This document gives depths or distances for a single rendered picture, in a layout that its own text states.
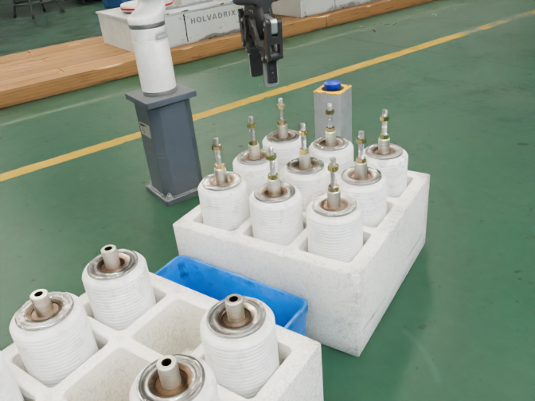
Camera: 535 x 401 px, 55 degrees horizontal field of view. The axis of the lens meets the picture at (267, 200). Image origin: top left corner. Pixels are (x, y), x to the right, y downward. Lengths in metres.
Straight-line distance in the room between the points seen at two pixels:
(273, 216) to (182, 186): 0.61
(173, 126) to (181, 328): 0.68
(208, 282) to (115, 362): 0.29
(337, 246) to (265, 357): 0.28
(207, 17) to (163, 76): 1.80
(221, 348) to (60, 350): 0.22
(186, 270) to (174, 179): 0.47
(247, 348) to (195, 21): 2.63
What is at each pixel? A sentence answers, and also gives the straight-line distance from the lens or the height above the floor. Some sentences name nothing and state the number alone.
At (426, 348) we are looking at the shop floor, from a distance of 0.98.
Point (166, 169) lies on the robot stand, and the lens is 1.44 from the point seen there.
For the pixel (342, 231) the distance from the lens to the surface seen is 0.85.
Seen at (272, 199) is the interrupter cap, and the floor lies 0.25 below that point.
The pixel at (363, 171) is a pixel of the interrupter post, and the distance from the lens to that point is 0.96.
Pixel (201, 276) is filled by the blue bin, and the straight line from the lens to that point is 1.02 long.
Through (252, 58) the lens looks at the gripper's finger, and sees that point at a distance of 0.87.
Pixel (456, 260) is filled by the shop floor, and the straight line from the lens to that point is 1.20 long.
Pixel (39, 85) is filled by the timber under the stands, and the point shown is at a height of 0.06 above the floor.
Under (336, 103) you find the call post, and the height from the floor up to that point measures 0.29.
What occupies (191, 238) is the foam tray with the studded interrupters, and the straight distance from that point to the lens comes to 1.01.
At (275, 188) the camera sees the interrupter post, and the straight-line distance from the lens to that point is 0.91.
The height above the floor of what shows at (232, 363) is 0.22.
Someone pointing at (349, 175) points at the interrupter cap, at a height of 0.25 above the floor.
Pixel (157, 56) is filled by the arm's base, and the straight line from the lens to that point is 1.37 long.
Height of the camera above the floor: 0.69
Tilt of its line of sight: 29 degrees down
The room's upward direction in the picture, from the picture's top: 6 degrees counter-clockwise
